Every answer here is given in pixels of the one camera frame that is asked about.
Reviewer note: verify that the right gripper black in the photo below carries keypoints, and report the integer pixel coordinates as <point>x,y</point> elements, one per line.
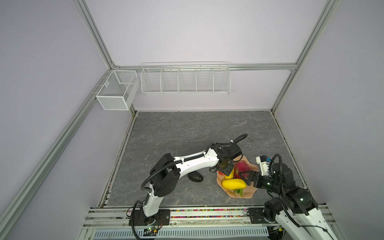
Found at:
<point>258,175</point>

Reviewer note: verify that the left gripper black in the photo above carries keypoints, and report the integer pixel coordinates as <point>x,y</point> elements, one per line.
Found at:
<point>228,171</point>

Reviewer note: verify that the yellow fake fruit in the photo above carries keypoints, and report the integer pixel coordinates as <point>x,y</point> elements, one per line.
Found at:
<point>231,175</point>
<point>234,184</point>

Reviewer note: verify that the pink fake dragon fruit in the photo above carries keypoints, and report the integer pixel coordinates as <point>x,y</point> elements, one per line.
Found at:
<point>240,167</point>

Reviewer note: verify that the dark fake avocado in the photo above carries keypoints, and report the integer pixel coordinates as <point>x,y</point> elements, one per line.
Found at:
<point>195,177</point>

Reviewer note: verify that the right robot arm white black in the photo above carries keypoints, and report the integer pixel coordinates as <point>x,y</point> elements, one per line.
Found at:
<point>293,208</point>

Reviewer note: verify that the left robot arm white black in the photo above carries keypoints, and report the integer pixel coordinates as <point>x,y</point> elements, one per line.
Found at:
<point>164,176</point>

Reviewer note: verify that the peach wavy fruit bowl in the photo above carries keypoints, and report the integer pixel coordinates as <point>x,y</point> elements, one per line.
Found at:
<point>246,193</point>

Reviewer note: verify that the white ventilation grille strip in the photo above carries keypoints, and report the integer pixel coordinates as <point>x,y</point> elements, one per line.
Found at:
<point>184,233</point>

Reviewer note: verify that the white mesh box basket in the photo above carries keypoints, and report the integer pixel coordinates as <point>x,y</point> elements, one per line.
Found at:
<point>118,90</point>

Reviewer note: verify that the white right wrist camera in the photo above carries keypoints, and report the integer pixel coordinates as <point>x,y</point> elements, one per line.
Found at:
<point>264,163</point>

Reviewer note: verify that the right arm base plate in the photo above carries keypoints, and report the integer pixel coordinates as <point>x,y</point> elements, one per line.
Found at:
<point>261,215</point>

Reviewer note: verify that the long white wire basket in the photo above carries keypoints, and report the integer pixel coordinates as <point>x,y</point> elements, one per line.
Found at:
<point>186,78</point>

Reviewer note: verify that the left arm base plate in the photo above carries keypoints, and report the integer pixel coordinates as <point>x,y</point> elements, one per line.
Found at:
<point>162,218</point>

